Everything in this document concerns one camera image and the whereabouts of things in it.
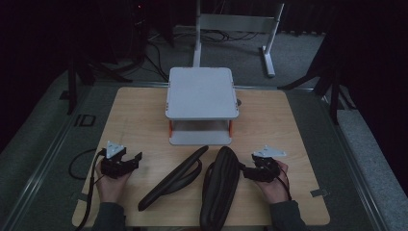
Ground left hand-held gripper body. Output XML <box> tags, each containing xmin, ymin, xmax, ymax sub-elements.
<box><xmin>100</xmin><ymin>141</ymin><xmax>131</xmax><ymax>179</ymax></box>

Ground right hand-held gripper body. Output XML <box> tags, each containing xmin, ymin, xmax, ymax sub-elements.
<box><xmin>251</xmin><ymin>144</ymin><xmax>288</xmax><ymax>184</ymax></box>

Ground black slipper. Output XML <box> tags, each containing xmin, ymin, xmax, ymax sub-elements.
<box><xmin>198</xmin><ymin>145</ymin><xmax>242</xmax><ymax>231</ymax></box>
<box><xmin>137</xmin><ymin>144</ymin><xmax>210</xmax><ymax>213</ymax></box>

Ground grey two-tier shoe rack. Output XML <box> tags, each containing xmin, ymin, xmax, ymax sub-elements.
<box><xmin>165</xmin><ymin>66</ymin><xmax>241</xmax><ymax>146</ymax></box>

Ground person's right hand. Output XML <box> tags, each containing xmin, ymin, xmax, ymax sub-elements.
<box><xmin>254</xmin><ymin>159</ymin><xmax>293</xmax><ymax>205</ymax></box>

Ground person's left hand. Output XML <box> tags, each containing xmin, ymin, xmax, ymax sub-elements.
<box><xmin>94</xmin><ymin>163</ymin><xmax>133</xmax><ymax>204</ymax></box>

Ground grey tape strip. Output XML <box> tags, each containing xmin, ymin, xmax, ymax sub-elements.
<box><xmin>309</xmin><ymin>188</ymin><xmax>330</xmax><ymax>198</ymax></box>

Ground black tripod stand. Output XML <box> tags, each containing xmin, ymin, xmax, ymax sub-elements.
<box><xmin>277</xmin><ymin>32</ymin><xmax>358</xmax><ymax>126</ymax></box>
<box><xmin>60</xmin><ymin>3</ymin><xmax>148</xmax><ymax>116</ymax></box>

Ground white metal stand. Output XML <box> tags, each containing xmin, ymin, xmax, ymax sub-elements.
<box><xmin>191</xmin><ymin>0</ymin><xmax>286</xmax><ymax>79</ymax></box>

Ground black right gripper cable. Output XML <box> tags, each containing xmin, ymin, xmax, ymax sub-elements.
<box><xmin>274</xmin><ymin>167</ymin><xmax>293</xmax><ymax>202</ymax></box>

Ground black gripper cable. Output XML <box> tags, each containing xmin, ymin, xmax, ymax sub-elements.
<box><xmin>68</xmin><ymin>147</ymin><xmax>108</xmax><ymax>231</ymax></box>
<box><xmin>274</xmin><ymin>167</ymin><xmax>293</xmax><ymax>202</ymax></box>

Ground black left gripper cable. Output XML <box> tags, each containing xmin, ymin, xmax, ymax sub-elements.
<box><xmin>68</xmin><ymin>147</ymin><xmax>108</xmax><ymax>231</ymax></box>

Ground black floor cables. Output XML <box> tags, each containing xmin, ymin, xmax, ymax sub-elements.
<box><xmin>143</xmin><ymin>28</ymin><xmax>260</xmax><ymax>82</ymax></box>

